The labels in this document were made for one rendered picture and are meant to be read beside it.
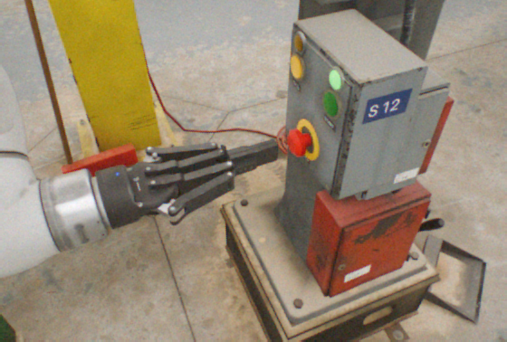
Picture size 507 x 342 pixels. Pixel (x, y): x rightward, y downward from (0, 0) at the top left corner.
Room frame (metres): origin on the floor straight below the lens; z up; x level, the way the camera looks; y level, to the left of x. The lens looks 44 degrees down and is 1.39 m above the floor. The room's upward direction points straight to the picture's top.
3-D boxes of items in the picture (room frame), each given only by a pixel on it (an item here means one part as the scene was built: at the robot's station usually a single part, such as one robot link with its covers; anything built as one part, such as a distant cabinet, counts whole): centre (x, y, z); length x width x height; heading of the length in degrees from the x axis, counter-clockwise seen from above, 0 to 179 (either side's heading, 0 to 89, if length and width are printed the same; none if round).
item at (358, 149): (0.54, -0.18, 0.99); 0.24 x 0.21 x 0.26; 113
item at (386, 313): (0.82, -0.22, 0.12); 0.61 x 0.51 x 0.25; 23
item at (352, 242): (0.67, -0.29, 0.49); 0.25 x 0.12 x 0.37; 113
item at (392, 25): (0.69, -0.21, 1.02); 0.13 x 0.04 x 0.04; 113
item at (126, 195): (0.37, 0.14, 0.97); 0.09 x 0.08 x 0.07; 113
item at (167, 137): (1.57, 0.60, 0.02); 0.40 x 0.40 x 0.02; 23
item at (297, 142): (0.46, -0.07, 0.98); 0.04 x 0.04 x 0.04; 23
